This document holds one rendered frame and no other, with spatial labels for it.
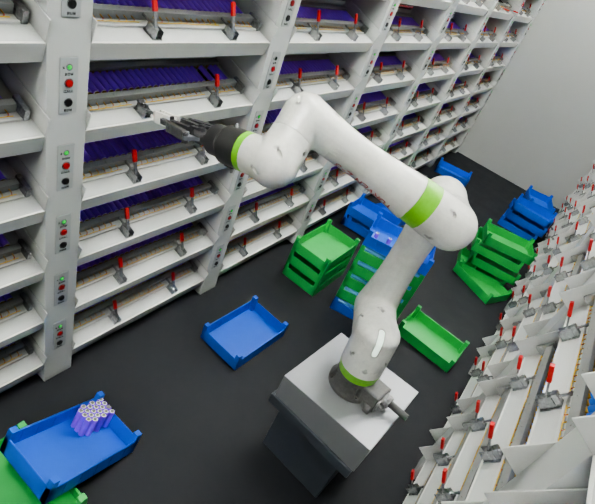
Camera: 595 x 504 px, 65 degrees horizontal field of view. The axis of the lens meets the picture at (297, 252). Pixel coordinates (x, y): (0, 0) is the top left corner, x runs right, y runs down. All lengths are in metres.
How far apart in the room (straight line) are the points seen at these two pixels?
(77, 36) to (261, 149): 0.43
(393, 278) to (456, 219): 0.34
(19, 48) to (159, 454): 1.18
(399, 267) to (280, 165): 0.54
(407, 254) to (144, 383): 1.01
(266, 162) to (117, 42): 0.43
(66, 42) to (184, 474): 1.22
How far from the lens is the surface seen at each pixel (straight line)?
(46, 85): 1.12
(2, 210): 1.27
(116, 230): 1.54
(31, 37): 1.09
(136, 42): 1.21
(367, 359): 1.34
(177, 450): 1.67
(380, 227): 2.22
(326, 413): 1.40
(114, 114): 1.29
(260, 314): 2.09
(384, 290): 1.41
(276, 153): 0.99
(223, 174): 1.77
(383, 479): 1.86
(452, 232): 1.12
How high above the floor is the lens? 1.46
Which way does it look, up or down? 35 degrees down
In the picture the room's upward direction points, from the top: 23 degrees clockwise
